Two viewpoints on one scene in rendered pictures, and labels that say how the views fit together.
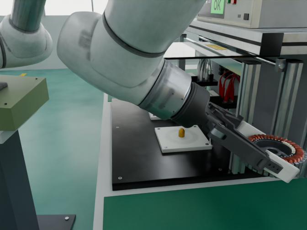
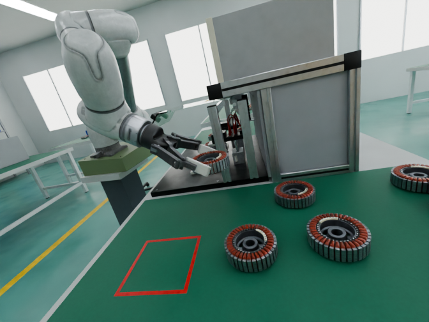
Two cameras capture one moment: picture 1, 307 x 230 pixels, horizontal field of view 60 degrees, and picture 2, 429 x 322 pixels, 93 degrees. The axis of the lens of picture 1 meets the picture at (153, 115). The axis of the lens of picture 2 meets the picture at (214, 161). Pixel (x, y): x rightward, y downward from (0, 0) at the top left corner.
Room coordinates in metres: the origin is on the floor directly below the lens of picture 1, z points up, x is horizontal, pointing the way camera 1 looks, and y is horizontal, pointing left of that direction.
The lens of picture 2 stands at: (-0.09, -0.42, 1.10)
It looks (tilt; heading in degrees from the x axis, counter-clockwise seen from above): 19 degrees down; 20
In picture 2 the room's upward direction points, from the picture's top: 13 degrees counter-clockwise
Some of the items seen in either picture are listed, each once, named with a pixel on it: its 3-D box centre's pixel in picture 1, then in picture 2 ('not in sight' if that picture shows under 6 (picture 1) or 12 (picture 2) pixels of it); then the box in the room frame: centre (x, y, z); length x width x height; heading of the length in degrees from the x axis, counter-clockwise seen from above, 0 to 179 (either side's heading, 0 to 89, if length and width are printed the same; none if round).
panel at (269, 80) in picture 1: (245, 81); (256, 120); (0.91, -0.32, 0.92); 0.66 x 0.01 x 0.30; 8
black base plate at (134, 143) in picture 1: (177, 126); (216, 158); (0.88, -0.09, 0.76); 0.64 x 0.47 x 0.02; 8
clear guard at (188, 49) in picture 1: (193, 60); (194, 111); (0.70, -0.10, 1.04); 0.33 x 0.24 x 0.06; 98
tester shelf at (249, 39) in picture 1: (270, 29); (265, 79); (0.92, -0.39, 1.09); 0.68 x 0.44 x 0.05; 8
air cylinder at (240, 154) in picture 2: not in sight; (238, 155); (0.78, -0.23, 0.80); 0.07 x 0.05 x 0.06; 8
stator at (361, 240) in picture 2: not in sight; (336, 234); (0.29, -0.51, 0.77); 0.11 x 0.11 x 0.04
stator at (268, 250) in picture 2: not in sight; (250, 245); (0.26, -0.33, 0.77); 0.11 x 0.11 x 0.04
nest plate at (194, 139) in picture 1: (181, 137); not in sight; (0.76, -0.09, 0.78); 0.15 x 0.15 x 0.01; 8
